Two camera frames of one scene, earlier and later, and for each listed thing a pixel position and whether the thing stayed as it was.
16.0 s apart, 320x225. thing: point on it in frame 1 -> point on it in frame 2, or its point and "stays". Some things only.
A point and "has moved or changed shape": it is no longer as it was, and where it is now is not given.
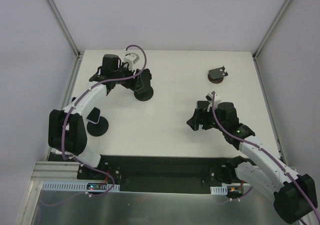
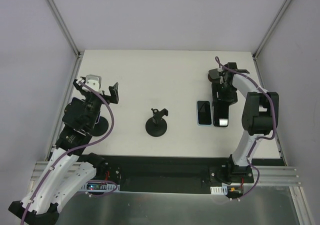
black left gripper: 141,80 -> 99,96
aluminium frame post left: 54,7 stays
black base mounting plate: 149,173 stays
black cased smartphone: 146,77 has moved or changed shape
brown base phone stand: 216,76 stays
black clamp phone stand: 143,91 -> 156,126
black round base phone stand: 97,125 stays
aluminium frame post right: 276,20 stays
